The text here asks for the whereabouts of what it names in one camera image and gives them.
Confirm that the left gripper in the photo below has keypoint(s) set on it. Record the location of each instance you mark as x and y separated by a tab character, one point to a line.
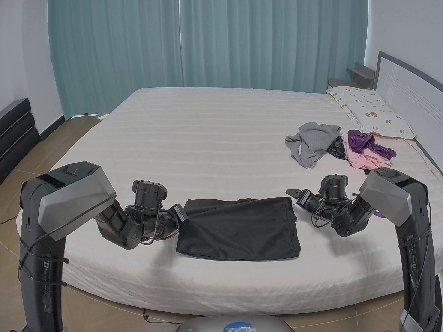
169	221

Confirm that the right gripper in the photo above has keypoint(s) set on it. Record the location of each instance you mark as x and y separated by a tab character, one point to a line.
311	201

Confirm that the black T-shirt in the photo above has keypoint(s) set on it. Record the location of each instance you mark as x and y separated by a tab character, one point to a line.
238	230

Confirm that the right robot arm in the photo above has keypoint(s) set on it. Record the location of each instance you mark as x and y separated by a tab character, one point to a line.
398	199

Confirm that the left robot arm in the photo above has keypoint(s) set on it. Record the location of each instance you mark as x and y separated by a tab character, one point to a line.
69	199

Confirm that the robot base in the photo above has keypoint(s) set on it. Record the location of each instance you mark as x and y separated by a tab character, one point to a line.
207	325

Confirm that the bed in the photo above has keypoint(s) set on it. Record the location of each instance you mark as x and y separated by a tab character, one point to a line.
207	133

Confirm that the grey garment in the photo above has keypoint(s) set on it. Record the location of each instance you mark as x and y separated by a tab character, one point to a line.
311	142

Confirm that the black shiny garment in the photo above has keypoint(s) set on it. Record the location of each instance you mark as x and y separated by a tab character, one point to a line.
337	149

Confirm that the pink garment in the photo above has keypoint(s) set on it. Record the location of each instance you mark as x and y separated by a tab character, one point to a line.
367	161

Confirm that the purple garment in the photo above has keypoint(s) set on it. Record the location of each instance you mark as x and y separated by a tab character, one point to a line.
363	140

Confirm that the white printed pillow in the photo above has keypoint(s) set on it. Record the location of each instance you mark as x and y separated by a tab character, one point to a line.
372	111

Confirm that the grey bedside table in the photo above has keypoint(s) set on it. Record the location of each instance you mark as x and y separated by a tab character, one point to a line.
360	72

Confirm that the blue-green curtain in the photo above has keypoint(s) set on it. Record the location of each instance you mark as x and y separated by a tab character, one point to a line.
277	29
114	47

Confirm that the black chest of drawers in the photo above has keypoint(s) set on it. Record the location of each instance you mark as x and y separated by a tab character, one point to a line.
17	133

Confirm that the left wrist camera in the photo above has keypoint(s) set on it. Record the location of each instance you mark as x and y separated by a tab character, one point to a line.
148	192

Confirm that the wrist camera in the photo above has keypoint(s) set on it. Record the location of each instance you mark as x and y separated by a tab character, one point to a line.
148	192
334	185

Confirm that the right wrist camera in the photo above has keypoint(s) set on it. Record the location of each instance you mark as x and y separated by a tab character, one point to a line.
334	185

